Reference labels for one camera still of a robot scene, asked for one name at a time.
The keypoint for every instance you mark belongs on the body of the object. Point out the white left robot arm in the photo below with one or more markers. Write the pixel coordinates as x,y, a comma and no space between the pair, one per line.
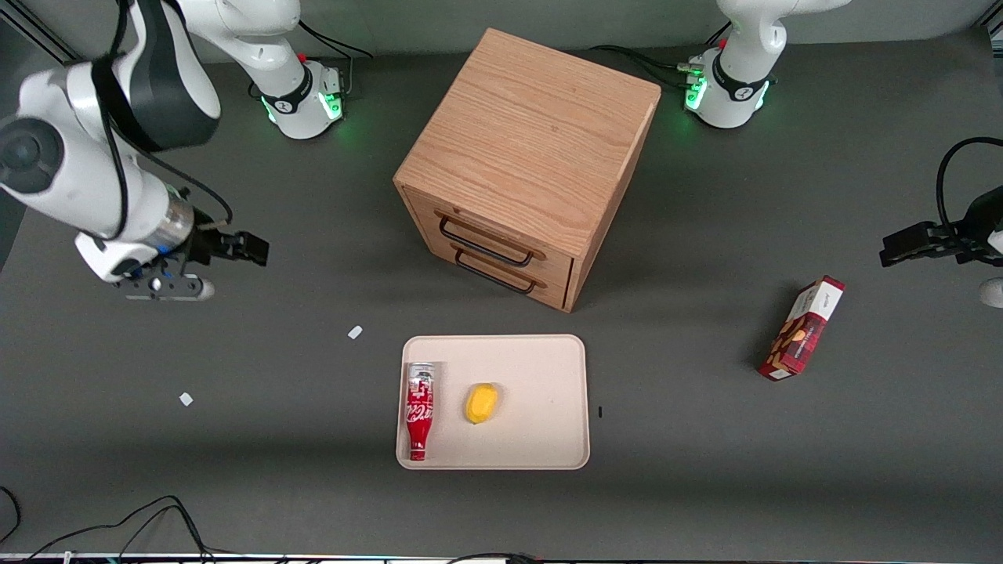
740,70

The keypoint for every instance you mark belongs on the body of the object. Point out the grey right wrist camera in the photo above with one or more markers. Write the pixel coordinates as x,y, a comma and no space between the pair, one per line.
161,287

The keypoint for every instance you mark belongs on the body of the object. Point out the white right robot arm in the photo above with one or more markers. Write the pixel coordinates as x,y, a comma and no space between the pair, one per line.
70,180

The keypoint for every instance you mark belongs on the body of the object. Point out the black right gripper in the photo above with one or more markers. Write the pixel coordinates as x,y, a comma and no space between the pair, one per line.
206,244

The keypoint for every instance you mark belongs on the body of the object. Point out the yellow lemon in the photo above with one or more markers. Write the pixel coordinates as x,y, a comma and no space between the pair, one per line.
482,403

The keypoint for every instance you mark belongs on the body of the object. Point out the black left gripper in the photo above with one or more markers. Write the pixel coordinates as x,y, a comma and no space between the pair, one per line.
974,233

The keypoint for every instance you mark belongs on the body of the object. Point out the red coke bottle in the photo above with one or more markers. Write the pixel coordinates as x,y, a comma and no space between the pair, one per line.
420,407

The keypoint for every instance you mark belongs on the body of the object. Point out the beige plastic tray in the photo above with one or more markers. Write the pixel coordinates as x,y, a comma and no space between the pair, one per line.
541,368

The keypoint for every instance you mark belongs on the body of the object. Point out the wooden two-drawer cabinet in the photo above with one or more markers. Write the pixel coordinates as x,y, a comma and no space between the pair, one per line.
533,141

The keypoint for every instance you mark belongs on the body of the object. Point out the red snack box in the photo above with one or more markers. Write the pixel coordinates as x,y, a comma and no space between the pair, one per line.
803,329

